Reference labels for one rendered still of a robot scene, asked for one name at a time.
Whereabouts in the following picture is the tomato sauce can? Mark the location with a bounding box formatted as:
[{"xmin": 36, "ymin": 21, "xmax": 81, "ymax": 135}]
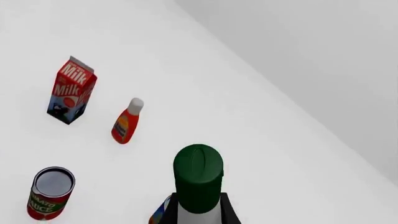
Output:
[{"xmin": 26, "ymin": 166, "xmax": 76, "ymax": 222}]

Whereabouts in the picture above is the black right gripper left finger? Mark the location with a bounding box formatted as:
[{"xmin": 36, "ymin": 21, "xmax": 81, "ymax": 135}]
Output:
[{"xmin": 161, "ymin": 192, "xmax": 181, "ymax": 224}]

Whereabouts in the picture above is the red milk carton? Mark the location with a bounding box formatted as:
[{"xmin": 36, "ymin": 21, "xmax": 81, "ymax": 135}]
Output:
[{"xmin": 46, "ymin": 55, "xmax": 98, "ymax": 126}]

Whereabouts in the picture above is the red ketchup bottle white cap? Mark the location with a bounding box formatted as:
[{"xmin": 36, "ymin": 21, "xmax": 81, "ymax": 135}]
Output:
[{"xmin": 111, "ymin": 97, "xmax": 145, "ymax": 145}]

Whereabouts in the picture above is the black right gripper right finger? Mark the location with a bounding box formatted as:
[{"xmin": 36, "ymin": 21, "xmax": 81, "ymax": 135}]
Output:
[{"xmin": 218, "ymin": 192, "xmax": 244, "ymax": 224}]

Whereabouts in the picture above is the green-capped salad dressing bottle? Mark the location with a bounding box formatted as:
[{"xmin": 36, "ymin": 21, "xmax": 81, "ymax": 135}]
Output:
[{"xmin": 148, "ymin": 144, "xmax": 225, "ymax": 224}]

